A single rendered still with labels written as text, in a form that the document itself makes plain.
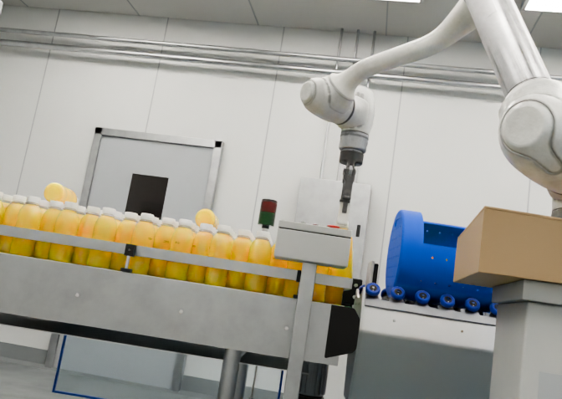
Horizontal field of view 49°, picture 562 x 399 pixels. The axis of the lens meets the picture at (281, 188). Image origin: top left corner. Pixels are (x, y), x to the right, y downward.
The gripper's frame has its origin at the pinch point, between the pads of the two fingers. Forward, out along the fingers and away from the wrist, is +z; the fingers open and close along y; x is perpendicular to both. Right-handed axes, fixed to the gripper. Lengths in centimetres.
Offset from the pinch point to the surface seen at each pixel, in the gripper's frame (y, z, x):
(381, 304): -2.0, 25.0, -15.0
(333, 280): -11.3, 20.8, 0.8
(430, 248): -4.5, 6.6, -26.9
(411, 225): -2.2, 0.2, -20.7
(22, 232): -12, 21, 93
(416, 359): -2.8, 39.1, -27.1
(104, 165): 367, -66, 205
